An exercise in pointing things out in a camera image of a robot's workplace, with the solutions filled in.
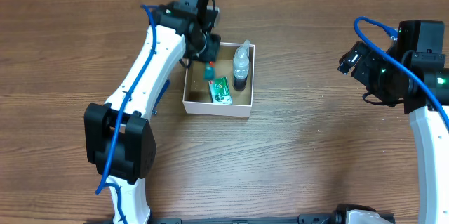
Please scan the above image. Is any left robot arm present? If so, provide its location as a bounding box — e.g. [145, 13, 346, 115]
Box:
[83, 0, 220, 223]

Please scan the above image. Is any blue disposable razor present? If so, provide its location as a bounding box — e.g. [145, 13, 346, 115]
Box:
[152, 79, 170, 115]

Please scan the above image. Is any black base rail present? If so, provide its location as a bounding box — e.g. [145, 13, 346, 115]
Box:
[83, 212, 397, 224]

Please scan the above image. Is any red green toothpaste tube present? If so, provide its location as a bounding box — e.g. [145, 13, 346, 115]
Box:
[203, 62, 215, 81]

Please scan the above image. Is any open cardboard box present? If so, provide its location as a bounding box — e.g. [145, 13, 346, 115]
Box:
[182, 42, 255, 117]

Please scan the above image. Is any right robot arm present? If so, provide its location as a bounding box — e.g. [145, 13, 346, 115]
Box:
[338, 16, 448, 223]

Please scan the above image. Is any clear bottle dark liquid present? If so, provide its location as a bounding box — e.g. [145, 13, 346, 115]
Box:
[233, 40, 250, 91]

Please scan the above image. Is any green soap packet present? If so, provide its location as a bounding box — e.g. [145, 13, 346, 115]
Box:
[208, 77, 232, 105]

